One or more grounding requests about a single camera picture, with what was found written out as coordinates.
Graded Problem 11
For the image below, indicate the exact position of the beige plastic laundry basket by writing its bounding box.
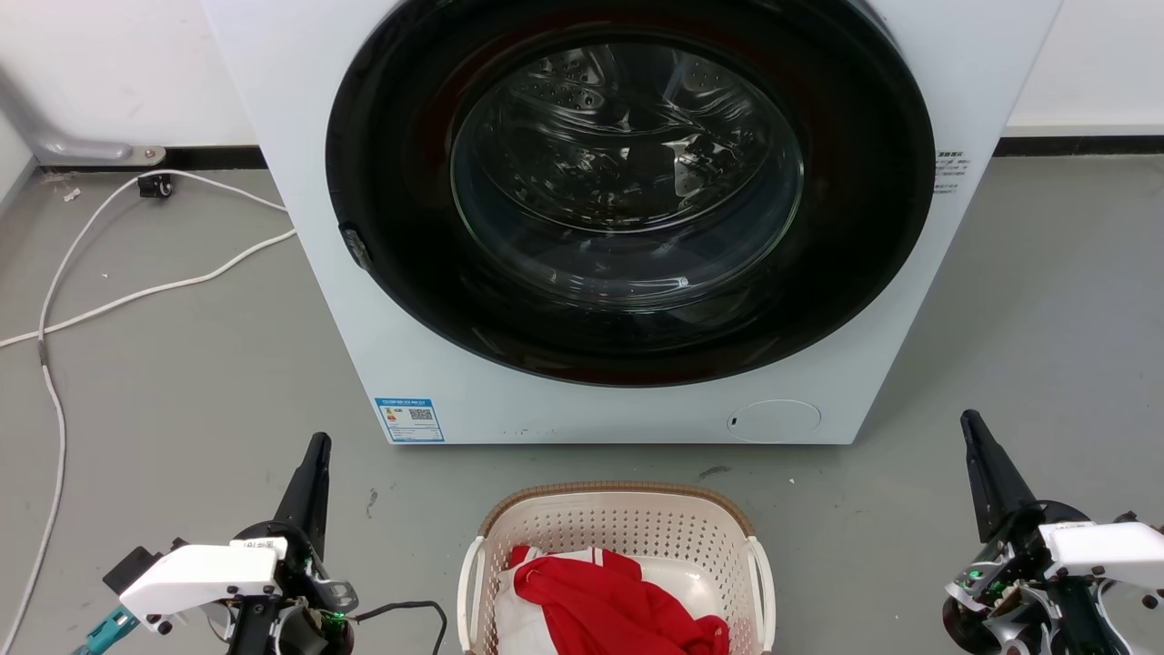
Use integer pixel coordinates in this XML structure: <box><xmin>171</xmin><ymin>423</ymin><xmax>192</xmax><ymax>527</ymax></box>
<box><xmin>457</xmin><ymin>481</ymin><xmax>777</xmax><ymax>655</ymax></box>

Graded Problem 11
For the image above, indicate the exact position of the white front-load washing machine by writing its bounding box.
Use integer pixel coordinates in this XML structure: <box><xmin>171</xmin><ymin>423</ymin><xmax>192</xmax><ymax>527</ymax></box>
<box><xmin>201</xmin><ymin>0</ymin><xmax>1064</xmax><ymax>447</ymax></box>

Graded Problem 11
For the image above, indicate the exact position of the red garment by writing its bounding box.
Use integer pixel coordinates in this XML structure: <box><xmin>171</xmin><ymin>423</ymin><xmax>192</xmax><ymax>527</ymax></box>
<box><xmin>507</xmin><ymin>545</ymin><xmax>731</xmax><ymax>655</ymax></box>

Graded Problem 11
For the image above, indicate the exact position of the teal connector piece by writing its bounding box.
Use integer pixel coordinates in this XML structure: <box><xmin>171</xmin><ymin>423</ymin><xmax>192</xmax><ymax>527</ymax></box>
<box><xmin>73</xmin><ymin>607</ymin><xmax>140</xmax><ymax>655</ymax></box>

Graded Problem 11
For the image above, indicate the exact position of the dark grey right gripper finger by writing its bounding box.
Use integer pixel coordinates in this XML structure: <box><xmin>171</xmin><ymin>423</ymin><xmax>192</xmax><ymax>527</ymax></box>
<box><xmin>960</xmin><ymin>409</ymin><xmax>1039</xmax><ymax>545</ymax></box>

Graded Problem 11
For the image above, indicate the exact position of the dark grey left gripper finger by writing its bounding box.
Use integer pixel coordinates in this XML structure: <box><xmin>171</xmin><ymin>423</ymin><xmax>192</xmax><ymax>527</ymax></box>
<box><xmin>272</xmin><ymin>432</ymin><xmax>333</xmax><ymax>558</ymax></box>

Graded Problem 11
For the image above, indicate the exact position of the black round washer door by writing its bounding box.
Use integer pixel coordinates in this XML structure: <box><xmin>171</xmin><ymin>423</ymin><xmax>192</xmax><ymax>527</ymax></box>
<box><xmin>325</xmin><ymin>0</ymin><xmax>937</xmax><ymax>388</ymax></box>

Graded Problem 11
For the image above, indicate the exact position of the blue energy label sticker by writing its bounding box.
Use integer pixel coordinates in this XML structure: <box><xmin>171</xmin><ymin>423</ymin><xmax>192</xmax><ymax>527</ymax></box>
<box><xmin>375</xmin><ymin>397</ymin><xmax>446</xmax><ymax>444</ymax></box>

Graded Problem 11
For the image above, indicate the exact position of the long looping white cable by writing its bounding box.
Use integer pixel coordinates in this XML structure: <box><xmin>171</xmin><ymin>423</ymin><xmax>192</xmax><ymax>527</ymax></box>
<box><xmin>0</xmin><ymin>169</ymin><xmax>289</xmax><ymax>649</ymax></box>

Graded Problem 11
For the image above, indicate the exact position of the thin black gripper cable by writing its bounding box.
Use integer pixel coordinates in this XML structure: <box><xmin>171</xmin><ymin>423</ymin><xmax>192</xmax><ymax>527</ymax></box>
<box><xmin>349</xmin><ymin>600</ymin><xmax>449</xmax><ymax>655</ymax></box>

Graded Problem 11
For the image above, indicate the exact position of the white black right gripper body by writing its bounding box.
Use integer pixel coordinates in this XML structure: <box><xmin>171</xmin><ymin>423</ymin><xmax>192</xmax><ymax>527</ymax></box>
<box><xmin>941</xmin><ymin>499</ymin><xmax>1164</xmax><ymax>655</ymax></box>

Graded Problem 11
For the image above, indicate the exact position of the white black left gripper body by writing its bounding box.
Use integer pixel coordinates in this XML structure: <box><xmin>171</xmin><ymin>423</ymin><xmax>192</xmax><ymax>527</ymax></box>
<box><xmin>102</xmin><ymin>520</ymin><xmax>359</xmax><ymax>655</ymax></box>

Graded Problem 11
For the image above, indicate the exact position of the round white filter cover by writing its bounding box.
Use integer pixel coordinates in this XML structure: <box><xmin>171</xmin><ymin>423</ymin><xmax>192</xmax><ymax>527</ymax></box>
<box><xmin>726</xmin><ymin>399</ymin><xmax>823</xmax><ymax>445</ymax></box>

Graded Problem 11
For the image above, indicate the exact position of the small printed text sticker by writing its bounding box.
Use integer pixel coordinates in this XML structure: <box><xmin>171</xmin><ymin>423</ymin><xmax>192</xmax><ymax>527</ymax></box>
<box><xmin>933</xmin><ymin>150</ymin><xmax>970</xmax><ymax>196</ymax></box>

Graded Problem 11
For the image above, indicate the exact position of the grey wall pipe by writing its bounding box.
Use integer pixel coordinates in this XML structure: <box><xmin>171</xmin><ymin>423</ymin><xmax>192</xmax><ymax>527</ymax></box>
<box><xmin>0</xmin><ymin>62</ymin><xmax>167</xmax><ymax>167</ymax></box>

